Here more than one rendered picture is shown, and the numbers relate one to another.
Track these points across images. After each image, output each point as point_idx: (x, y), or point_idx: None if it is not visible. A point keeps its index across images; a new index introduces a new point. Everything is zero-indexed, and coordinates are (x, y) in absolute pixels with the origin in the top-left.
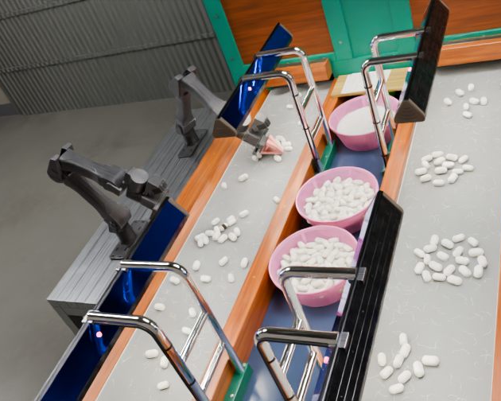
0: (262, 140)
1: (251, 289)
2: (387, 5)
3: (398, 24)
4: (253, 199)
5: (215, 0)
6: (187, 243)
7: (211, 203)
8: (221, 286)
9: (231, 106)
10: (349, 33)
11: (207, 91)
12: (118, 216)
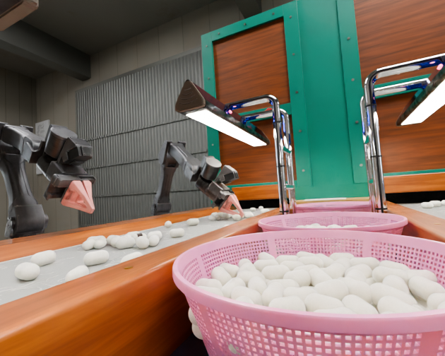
0: (225, 191)
1: (93, 285)
2: (347, 143)
3: (357, 157)
4: (196, 231)
5: (215, 133)
6: (71, 248)
7: (143, 232)
8: (40, 289)
9: (208, 94)
10: (311, 164)
11: (188, 152)
12: (25, 214)
